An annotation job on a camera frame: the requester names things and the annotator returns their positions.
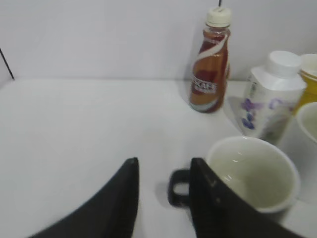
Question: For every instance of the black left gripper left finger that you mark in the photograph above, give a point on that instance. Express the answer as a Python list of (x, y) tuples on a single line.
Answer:
[(110, 213)]

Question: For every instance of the yellow paper cup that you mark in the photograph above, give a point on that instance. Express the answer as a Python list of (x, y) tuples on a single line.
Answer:
[(308, 73)]

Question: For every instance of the black mug white interior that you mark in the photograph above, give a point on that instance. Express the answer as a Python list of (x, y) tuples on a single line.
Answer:
[(238, 173)]

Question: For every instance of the white ceramic mug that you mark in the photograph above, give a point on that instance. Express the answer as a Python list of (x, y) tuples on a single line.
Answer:
[(306, 118)]

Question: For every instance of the white plastic jar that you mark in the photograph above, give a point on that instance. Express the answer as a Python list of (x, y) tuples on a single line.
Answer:
[(271, 96)]

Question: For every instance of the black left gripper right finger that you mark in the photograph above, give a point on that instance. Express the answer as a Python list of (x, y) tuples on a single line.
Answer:
[(230, 213)]

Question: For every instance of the brown coffee drink bottle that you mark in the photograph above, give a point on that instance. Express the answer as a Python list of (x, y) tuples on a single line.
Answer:
[(211, 68)]

